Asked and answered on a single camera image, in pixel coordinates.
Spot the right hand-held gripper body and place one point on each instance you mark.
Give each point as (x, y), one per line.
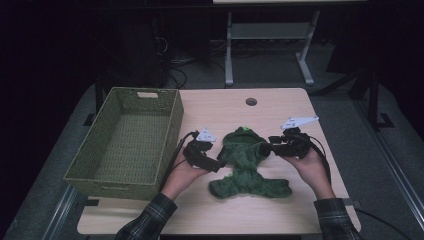
(295, 145)

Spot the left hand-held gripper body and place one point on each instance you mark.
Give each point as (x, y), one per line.
(195, 150)

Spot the person's left hand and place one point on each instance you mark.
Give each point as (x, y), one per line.
(181, 176)

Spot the person's right hand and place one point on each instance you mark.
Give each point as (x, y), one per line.
(315, 170)

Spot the round grey table grommet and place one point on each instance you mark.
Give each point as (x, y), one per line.
(251, 102)

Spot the green woven basket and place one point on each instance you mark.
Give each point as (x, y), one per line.
(133, 146)

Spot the black stand with feet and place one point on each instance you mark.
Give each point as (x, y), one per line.
(373, 96)

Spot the white metal stand with shelf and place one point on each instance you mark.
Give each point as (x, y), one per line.
(270, 30)

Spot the dark computer tower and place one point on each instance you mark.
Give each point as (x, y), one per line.
(133, 53)

